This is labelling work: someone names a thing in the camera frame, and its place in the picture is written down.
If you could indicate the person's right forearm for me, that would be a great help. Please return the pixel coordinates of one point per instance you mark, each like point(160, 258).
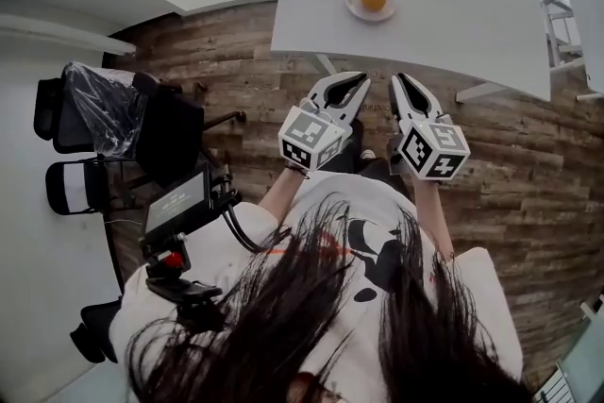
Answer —
point(431, 212)

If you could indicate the black monitor screen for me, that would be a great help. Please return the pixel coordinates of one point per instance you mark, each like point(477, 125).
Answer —
point(177, 205)

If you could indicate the black and white folding chair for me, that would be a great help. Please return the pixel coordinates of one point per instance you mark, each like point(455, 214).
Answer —
point(71, 193)

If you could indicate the white shoe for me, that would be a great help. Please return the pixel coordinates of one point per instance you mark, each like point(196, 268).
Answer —
point(367, 154)

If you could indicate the black trousers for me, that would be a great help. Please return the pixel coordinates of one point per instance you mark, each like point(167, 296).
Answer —
point(347, 160)

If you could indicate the black chair base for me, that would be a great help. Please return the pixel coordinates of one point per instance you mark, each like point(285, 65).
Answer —
point(94, 330)

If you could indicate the white table leg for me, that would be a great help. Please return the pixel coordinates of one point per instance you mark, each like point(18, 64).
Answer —
point(326, 63)
point(476, 92)

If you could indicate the black plastic-wrapped office chair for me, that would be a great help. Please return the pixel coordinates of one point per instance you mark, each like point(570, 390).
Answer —
point(160, 127)

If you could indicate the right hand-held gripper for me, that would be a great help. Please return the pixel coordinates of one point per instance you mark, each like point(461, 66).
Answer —
point(434, 148)

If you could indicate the white metal frame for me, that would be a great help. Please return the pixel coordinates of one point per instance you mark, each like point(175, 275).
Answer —
point(559, 33)

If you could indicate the black clamp mount red knob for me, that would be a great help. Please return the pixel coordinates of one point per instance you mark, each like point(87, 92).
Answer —
point(172, 271)

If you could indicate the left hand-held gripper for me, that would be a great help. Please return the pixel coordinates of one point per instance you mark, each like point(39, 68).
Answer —
point(311, 134)

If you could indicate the person's left forearm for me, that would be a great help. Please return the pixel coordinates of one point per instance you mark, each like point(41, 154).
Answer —
point(283, 193)

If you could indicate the white printed t-shirt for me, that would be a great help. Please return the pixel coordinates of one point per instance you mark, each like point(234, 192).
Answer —
point(476, 288)

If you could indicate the black wrist band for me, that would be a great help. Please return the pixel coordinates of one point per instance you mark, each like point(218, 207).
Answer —
point(298, 170)

